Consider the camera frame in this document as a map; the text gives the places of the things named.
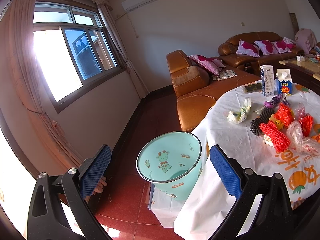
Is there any pink left curtain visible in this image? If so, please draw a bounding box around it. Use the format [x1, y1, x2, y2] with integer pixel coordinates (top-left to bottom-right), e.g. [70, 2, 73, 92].
[5, 0, 82, 168]

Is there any pink white pillow right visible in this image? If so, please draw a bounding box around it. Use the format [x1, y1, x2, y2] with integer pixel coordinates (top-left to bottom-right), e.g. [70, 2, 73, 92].
[272, 40, 296, 54]

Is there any white wall air conditioner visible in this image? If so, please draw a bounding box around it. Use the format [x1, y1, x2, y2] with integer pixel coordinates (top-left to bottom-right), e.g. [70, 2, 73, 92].
[121, 0, 156, 12]

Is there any pink garment on chair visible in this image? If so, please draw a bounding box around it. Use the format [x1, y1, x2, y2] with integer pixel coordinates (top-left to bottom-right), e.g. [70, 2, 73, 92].
[295, 28, 317, 54]

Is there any pink right curtain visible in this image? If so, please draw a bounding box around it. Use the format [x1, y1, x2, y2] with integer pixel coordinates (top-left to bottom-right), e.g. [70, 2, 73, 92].
[97, 4, 149, 99]

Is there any red plastic bag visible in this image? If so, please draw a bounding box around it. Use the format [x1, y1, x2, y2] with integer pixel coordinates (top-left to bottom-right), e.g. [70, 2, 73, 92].
[274, 103, 294, 128]

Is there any pink curtain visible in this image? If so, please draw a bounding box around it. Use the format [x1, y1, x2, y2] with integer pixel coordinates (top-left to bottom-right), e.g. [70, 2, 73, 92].
[5, 0, 82, 168]
[97, 4, 149, 99]

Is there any pink white pillow left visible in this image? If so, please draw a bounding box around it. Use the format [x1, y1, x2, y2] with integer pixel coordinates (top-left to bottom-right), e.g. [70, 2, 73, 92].
[236, 40, 260, 57]

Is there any pink white pillow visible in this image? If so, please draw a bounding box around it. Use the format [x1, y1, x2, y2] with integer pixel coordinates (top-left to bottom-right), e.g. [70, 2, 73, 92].
[272, 40, 296, 54]
[254, 40, 278, 55]
[236, 40, 260, 57]

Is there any pink white pillow middle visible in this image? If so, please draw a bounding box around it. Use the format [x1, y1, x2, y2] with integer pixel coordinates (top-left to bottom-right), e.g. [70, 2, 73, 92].
[254, 40, 278, 55]

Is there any seaweed snack packet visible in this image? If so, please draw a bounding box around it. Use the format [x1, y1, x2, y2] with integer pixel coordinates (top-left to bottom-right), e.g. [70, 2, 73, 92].
[242, 82, 263, 94]

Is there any clear plastic bag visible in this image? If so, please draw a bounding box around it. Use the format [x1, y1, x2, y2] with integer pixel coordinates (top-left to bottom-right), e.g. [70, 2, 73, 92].
[286, 121, 319, 155]

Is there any pink transparent plastic bag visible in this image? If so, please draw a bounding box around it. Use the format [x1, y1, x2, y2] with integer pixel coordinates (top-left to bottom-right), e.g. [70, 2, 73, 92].
[295, 102, 307, 120]

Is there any pink pillow on chaise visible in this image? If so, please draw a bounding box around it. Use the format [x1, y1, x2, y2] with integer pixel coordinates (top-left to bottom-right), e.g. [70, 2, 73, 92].
[188, 55, 225, 76]

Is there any person left hand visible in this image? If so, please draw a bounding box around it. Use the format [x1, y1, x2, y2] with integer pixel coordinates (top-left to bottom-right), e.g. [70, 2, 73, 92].
[85, 176, 107, 203]

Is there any red foam fruit net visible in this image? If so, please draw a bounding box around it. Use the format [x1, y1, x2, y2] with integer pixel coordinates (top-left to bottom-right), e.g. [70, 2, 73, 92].
[259, 121, 290, 153]

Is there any checkered cloth on sofa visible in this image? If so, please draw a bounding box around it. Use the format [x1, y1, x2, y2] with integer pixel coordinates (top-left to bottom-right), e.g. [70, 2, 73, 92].
[213, 69, 237, 81]

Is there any wooden coffee table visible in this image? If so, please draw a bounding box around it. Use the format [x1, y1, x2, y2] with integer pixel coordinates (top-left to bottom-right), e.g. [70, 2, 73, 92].
[279, 59, 319, 95]

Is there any black foam fruit net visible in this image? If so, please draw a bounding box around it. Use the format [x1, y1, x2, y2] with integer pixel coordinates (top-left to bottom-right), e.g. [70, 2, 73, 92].
[249, 107, 274, 136]

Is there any brown leather back sofa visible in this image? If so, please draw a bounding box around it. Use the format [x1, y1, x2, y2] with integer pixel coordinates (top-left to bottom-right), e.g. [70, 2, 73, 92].
[218, 31, 304, 74]

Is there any purple foil wrapper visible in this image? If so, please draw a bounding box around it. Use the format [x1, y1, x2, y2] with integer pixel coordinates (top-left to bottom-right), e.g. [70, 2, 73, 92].
[264, 93, 290, 108]

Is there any window with dark frame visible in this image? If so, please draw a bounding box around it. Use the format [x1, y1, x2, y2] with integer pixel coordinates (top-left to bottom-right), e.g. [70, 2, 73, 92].
[33, 1, 125, 113]

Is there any white yellow plastic bag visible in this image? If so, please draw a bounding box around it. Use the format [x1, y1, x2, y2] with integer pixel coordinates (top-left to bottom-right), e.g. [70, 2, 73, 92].
[227, 98, 252, 124]

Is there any white box on coffee table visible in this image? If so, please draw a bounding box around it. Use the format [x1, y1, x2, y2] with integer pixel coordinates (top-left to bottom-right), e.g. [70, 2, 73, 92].
[296, 55, 305, 62]

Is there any teal cartoon trash bin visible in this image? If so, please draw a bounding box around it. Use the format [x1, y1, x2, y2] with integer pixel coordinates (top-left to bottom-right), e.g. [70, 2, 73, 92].
[136, 131, 202, 201]

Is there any white orange-print tablecloth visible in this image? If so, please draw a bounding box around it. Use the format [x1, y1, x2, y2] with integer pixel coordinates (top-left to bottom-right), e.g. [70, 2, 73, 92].
[174, 87, 319, 239]

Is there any tall white milk carton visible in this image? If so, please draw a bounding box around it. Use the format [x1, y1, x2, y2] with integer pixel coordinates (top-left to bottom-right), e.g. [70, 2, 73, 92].
[260, 64, 274, 96]

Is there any brown leather chaise sofa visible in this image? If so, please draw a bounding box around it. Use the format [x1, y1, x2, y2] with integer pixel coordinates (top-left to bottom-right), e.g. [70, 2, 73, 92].
[167, 50, 260, 132]

